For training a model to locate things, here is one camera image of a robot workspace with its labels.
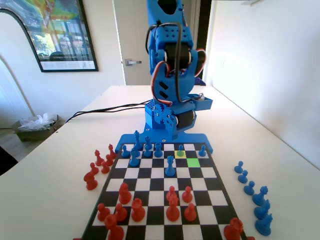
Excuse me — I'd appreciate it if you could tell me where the blue bishop chess piece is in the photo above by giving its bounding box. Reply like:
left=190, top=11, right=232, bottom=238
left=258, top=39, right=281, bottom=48
left=128, top=149, right=141, bottom=169
left=251, top=185, right=270, bottom=207

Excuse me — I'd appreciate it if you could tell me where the black power cable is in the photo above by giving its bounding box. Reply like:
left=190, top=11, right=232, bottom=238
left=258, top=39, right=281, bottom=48
left=65, top=99, right=150, bottom=124
left=69, top=103, right=148, bottom=121

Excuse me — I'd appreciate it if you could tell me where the silver door handle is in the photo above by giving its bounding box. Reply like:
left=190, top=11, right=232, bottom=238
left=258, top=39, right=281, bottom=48
left=124, top=58, right=142, bottom=67

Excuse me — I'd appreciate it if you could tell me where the black framed poster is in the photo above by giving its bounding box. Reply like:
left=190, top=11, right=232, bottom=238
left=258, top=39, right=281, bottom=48
left=0, top=0, right=99, bottom=73

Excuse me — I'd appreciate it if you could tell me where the red queen chess piece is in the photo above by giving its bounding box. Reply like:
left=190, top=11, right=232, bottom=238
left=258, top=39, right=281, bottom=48
left=165, top=196, right=181, bottom=222

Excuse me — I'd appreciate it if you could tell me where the brown cardboard box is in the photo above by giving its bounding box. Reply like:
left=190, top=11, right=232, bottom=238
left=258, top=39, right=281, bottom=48
left=10, top=114, right=60, bottom=143

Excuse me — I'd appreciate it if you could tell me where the blue knight chess piece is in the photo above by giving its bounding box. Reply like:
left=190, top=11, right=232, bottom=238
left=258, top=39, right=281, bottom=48
left=254, top=213, right=274, bottom=237
left=253, top=199, right=272, bottom=220

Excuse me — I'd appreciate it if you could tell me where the thick black camera cable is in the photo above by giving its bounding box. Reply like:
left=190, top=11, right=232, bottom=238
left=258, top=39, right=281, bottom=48
left=145, top=21, right=183, bottom=105

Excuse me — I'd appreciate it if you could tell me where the white door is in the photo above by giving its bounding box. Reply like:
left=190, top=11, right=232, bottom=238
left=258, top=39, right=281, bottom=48
left=113, top=0, right=201, bottom=86

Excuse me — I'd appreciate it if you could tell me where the clear plastic bag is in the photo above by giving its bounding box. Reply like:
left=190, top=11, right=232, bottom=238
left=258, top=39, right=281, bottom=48
left=17, top=112, right=55, bottom=132

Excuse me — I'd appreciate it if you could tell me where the blue base plate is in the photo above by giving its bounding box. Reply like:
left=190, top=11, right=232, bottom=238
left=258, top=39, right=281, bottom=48
left=115, top=124, right=215, bottom=154

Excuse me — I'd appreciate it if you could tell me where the black and white chessboard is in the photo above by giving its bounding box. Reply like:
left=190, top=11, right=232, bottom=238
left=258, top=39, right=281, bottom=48
left=79, top=142, right=250, bottom=240

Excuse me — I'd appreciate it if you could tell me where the red bishop chess piece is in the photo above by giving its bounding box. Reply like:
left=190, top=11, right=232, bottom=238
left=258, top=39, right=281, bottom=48
left=107, top=143, right=118, bottom=160
left=94, top=149, right=105, bottom=166

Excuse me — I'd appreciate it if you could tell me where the blue king chess piece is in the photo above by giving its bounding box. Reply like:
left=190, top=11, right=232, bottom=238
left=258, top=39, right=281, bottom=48
left=133, top=130, right=143, bottom=151

